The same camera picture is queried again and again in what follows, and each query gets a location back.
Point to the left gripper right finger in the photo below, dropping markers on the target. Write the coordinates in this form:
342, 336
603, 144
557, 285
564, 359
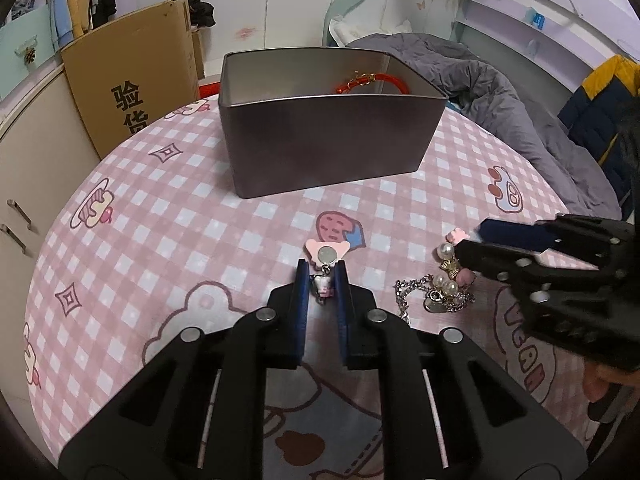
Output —
448, 410

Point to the navy yellow jacket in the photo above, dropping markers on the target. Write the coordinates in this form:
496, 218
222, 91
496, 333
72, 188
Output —
591, 116

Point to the large cardboard box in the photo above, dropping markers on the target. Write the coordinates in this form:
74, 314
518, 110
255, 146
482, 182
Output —
128, 73

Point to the cream low cabinet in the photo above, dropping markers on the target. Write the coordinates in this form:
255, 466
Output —
45, 155

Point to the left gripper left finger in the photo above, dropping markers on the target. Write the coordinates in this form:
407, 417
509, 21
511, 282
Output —
196, 410

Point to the black cloth on box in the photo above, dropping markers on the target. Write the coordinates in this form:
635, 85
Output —
201, 13

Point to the mint bed frame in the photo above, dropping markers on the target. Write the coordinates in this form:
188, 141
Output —
550, 45

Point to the mint drawer cabinet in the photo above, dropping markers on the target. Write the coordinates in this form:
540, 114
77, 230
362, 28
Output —
27, 50

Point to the person's right hand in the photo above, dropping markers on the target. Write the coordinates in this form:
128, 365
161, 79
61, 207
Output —
610, 391

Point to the red storage ottoman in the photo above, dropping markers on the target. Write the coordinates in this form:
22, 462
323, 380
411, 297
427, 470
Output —
209, 86

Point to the grey metal tin box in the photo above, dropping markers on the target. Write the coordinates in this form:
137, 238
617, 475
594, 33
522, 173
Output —
297, 118

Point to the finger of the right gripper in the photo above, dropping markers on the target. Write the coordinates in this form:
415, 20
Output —
497, 262
531, 237

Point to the pink round charm pendant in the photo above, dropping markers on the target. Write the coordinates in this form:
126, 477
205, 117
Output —
324, 256

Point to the pink checked tablecloth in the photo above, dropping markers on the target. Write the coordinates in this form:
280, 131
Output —
155, 240

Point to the grey quilt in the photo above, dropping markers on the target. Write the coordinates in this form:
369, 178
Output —
488, 98

